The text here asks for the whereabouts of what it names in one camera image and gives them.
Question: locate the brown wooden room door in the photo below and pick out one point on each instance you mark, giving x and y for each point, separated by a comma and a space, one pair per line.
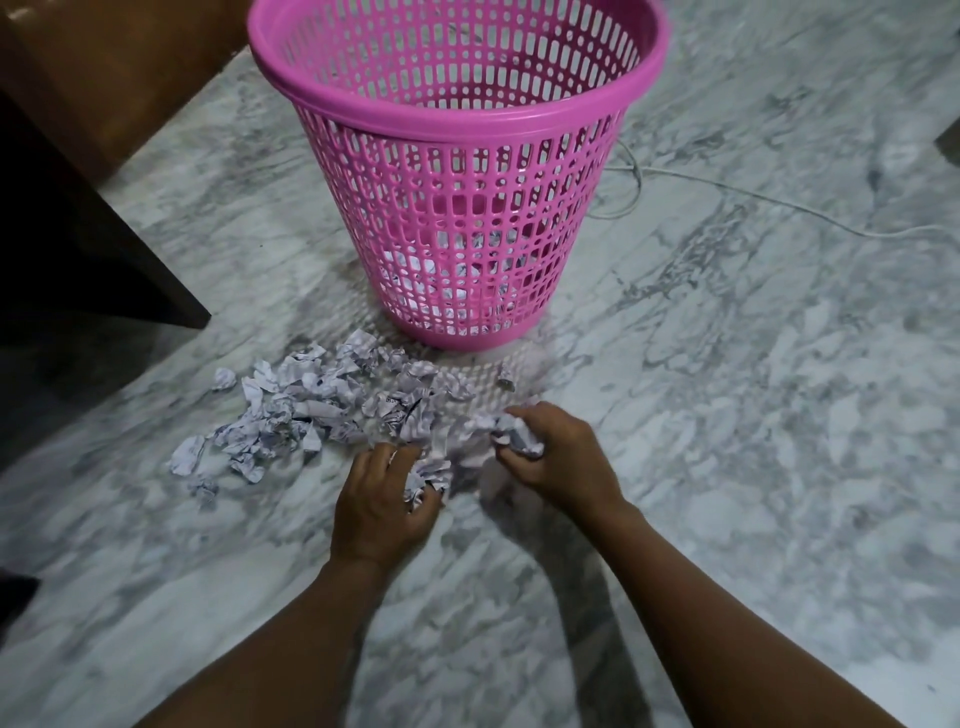
112, 67

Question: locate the person's right forearm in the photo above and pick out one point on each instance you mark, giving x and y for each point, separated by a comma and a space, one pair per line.
720, 630

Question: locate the person's right hand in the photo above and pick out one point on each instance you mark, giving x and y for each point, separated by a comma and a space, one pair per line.
570, 465

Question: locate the person's left hand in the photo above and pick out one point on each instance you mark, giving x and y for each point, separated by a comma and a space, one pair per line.
375, 517

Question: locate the dark wooden cabinet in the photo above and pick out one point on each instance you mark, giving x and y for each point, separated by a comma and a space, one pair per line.
75, 240

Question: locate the pile of paper scraps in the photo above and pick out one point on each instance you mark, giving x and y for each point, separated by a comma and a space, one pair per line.
315, 405

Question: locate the pink plastic basket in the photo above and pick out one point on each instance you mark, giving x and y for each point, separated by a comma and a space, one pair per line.
465, 187

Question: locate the person's left forearm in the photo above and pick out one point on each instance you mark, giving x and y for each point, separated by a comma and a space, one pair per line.
285, 645

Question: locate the white paper ball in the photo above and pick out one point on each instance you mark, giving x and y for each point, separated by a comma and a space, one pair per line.
517, 436
424, 476

